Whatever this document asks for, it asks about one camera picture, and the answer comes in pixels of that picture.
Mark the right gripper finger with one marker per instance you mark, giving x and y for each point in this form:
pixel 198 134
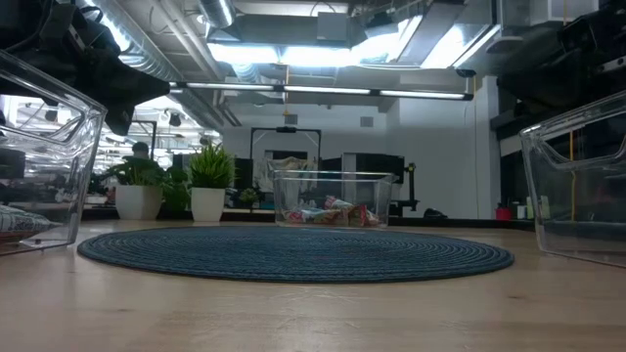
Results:
pixel 530 88

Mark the person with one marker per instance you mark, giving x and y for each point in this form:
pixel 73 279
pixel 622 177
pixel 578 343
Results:
pixel 140 149

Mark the small background plant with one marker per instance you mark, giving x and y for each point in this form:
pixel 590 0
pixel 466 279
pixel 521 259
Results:
pixel 248 196

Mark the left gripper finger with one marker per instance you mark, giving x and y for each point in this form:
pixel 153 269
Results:
pixel 120 119
pixel 129 83

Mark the small clear plastic bin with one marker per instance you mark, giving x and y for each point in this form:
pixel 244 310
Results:
pixel 342 186

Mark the round dark blue woven mat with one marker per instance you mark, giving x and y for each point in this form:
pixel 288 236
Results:
pixel 293 254

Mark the beige cloth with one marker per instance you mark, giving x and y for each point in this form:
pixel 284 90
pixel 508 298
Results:
pixel 288 164

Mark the white silver granola bar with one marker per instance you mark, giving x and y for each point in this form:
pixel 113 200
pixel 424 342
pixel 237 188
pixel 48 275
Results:
pixel 19 222

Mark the black gantry frame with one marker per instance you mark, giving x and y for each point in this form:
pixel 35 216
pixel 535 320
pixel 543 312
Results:
pixel 286 130

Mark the long LED light bar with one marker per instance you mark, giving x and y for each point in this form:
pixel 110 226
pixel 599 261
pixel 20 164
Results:
pixel 323 90

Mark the snack packets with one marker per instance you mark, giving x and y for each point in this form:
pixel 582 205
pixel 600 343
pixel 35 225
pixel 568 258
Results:
pixel 363 215

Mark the black monitor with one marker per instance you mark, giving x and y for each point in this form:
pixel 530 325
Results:
pixel 376 163

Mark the black dome object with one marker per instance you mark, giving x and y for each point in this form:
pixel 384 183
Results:
pixel 433 214

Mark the broad-leaf plant in white pot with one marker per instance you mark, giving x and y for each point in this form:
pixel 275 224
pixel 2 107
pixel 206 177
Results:
pixel 138 203

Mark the red container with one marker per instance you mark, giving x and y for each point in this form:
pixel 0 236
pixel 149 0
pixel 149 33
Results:
pixel 503 213

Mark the spiky grass plant white pot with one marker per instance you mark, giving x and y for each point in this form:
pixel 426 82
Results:
pixel 208 203

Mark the black clamp stand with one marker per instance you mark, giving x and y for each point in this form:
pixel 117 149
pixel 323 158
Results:
pixel 411 183

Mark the silver ventilation duct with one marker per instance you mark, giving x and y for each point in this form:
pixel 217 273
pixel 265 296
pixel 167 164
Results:
pixel 217 12
pixel 142 54

